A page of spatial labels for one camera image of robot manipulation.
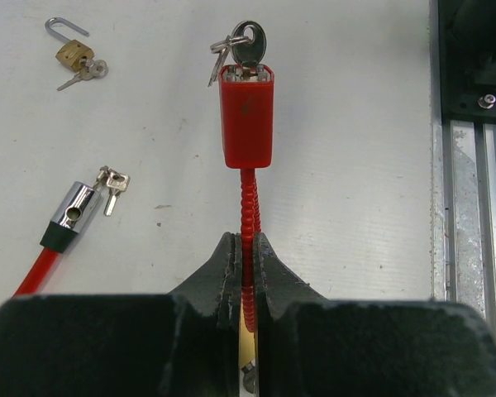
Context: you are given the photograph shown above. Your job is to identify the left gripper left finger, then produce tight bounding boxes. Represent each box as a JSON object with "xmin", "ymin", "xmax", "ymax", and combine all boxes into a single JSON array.
[{"xmin": 0, "ymin": 233, "xmax": 241, "ymax": 396}]

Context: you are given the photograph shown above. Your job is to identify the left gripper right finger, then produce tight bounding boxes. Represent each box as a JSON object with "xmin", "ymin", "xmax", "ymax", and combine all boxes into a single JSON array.
[{"xmin": 254, "ymin": 234, "xmax": 496, "ymax": 396}]

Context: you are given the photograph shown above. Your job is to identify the red thin-cable padlock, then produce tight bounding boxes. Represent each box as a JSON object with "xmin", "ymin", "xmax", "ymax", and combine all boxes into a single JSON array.
[{"xmin": 218, "ymin": 65, "xmax": 274, "ymax": 332}]

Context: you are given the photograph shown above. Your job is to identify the silver keys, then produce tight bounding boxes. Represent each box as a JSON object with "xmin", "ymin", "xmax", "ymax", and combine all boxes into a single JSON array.
[{"xmin": 207, "ymin": 21, "xmax": 267, "ymax": 87}]

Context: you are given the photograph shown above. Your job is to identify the open brass padlock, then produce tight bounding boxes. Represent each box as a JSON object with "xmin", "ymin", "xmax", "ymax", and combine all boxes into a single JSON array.
[{"xmin": 240, "ymin": 305, "xmax": 257, "ymax": 397}]

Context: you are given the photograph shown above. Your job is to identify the small brass padlock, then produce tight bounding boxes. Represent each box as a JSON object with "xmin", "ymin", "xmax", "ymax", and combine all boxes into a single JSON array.
[{"xmin": 45, "ymin": 17, "xmax": 109, "ymax": 92}]

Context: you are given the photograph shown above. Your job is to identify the thick red cable lock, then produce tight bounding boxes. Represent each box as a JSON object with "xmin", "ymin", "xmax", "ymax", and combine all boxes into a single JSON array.
[{"xmin": 14, "ymin": 165, "xmax": 131, "ymax": 295}]

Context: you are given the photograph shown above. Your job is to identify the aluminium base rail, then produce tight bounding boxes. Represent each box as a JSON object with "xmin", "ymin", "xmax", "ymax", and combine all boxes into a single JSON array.
[{"xmin": 430, "ymin": 1, "xmax": 496, "ymax": 332}]

